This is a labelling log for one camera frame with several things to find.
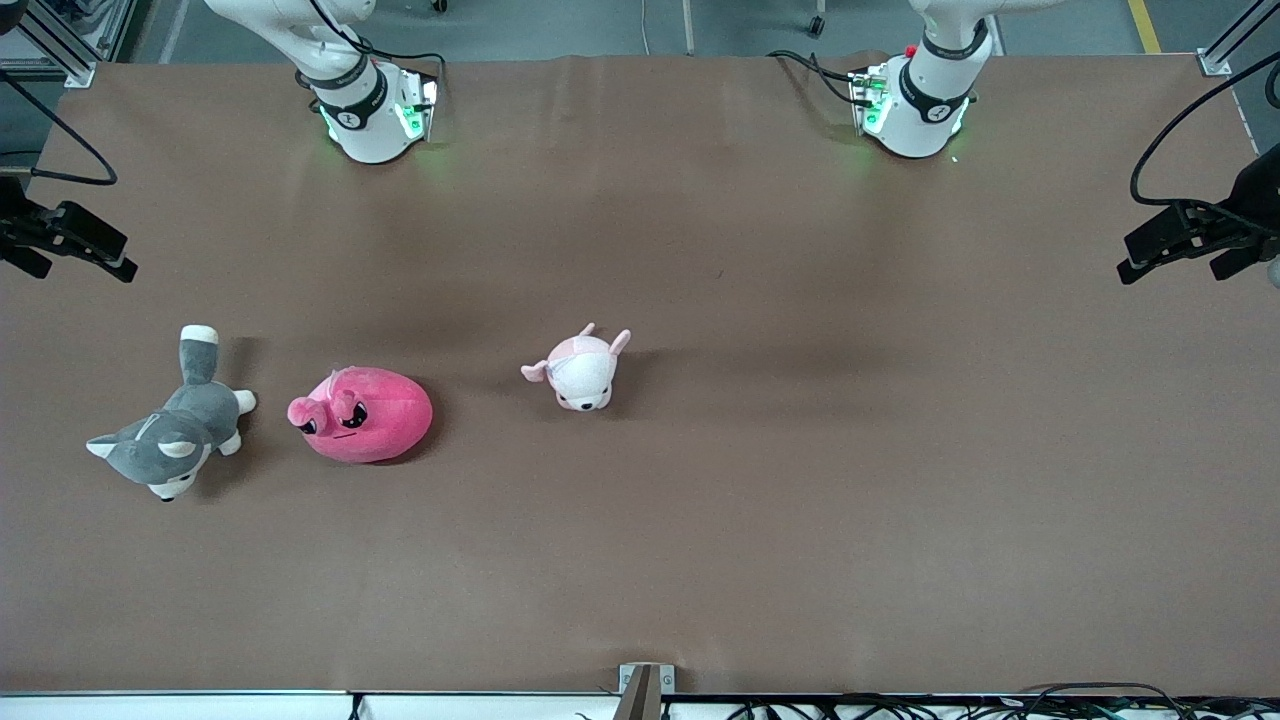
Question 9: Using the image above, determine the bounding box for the round hot pink plush toy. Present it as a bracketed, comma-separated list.
[288, 366, 434, 464]

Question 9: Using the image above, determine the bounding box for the grey white husky plush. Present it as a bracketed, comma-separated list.
[86, 325, 258, 503]

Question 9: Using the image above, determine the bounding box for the brown table cover sheet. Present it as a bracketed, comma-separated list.
[0, 52, 1280, 696]

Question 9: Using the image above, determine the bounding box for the pale pink white plush puppy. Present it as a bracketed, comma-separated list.
[520, 322, 633, 413]

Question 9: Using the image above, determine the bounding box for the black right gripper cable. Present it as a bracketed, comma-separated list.
[0, 70, 119, 188]

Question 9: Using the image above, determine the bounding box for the aluminium frame post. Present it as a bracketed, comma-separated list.
[15, 0, 136, 89]
[1197, 0, 1280, 76]

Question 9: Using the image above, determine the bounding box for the black right arm base cable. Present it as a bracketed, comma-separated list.
[305, 0, 448, 101]

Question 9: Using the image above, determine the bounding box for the black arm base cable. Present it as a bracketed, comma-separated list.
[305, 0, 448, 101]
[768, 48, 863, 107]

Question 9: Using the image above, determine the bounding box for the black left arm base cable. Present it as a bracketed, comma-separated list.
[768, 48, 863, 107]

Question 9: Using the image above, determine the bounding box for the white table edge rail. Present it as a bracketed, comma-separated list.
[0, 688, 1280, 720]

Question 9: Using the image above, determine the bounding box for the black cable tangle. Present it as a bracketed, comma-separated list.
[725, 683, 1280, 720]

